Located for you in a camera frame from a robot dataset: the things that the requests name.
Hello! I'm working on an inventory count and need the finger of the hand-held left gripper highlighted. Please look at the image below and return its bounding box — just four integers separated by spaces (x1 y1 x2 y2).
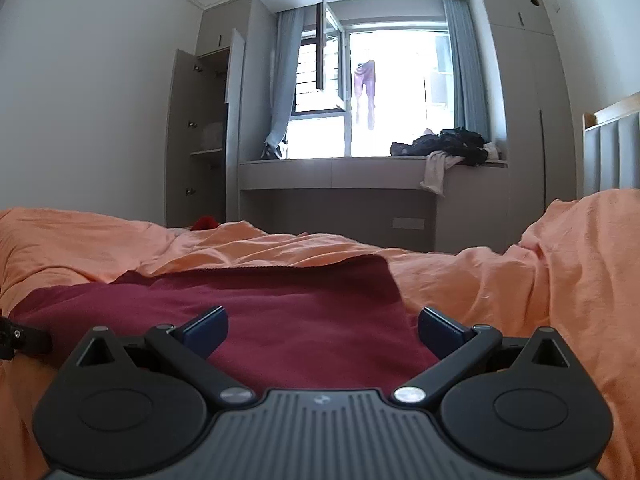
0 316 52 361

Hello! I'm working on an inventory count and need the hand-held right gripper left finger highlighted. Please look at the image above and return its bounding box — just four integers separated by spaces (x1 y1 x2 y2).
60 305 256 408

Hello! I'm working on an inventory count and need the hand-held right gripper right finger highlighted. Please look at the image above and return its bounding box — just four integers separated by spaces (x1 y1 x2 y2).
392 306 576 407

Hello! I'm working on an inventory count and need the dark red long-sleeve shirt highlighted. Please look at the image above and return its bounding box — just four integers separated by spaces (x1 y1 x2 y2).
9 255 444 392

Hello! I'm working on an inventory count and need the pile of dark clothes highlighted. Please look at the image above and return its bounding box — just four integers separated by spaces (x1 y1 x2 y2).
390 129 489 166

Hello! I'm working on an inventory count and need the orange blanket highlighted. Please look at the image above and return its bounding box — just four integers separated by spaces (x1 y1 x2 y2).
0 190 640 480

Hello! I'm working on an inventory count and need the white hanging cloth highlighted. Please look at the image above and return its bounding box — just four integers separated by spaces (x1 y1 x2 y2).
420 151 464 197

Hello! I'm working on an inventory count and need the grey window bench desk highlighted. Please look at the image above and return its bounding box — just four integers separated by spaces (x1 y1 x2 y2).
238 155 510 254

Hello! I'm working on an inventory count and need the grey open wardrobe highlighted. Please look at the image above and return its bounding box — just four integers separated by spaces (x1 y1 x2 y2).
165 0 254 230

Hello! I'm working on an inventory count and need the window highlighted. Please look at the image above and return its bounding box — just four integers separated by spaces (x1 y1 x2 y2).
290 0 457 159

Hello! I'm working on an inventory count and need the tall grey closed wardrobe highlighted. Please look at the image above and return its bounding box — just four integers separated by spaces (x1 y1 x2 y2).
475 0 576 256

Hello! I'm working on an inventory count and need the grey padded headboard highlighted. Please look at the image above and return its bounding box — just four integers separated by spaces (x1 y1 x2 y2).
581 91 640 199

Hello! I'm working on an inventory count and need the purple hanging garment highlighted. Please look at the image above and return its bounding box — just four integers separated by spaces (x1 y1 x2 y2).
353 60 377 132

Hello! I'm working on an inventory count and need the light blue curtain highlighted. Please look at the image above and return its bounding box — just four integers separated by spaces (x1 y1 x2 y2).
444 0 491 144
264 7 306 161

